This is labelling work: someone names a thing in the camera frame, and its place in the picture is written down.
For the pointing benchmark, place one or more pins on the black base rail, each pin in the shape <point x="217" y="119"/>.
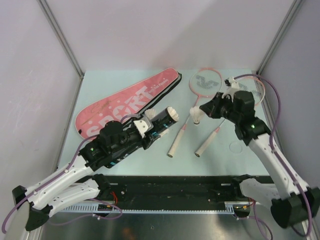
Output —
<point x="173" y="193"/>

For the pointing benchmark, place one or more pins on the black shuttlecock tube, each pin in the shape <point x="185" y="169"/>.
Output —
<point x="128" y="141"/>

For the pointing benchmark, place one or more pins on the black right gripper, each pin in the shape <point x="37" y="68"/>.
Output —
<point x="210" y="108"/>

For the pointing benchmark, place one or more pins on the aluminium frame post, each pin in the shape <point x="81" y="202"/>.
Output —
<point x="54" y="24"/>
<point x="280" y="34"/>

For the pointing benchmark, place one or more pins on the pink racket bag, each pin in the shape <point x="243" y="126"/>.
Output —
<point x="134" y="99"/>

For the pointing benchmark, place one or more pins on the right aluminium frame post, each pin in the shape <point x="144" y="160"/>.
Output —
<point x="280" y="34"/>

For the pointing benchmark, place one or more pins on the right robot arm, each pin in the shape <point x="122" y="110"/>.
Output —
<point x="292" y="200"/>

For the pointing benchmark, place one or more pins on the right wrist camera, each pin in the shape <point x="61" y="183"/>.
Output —
<point x="232" y="87"/>

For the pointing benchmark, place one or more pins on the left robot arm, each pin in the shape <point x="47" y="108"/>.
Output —
<point x="77" y="180"/>

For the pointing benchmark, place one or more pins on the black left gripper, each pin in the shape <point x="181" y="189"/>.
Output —
<point x="144" y="143"/>

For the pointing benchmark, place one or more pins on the left aluminium frame post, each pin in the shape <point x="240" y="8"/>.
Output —
<point x="54" y="24"/>

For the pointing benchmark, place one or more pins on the pink badminton racket left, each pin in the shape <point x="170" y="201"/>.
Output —
<point x="205" y="83"/>

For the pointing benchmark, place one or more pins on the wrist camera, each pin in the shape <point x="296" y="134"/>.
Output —
<point x="232" y="87"/>
<point x="143" y="125"/>

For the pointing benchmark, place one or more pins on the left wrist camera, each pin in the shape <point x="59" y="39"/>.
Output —
<point x="143" y="125"/>

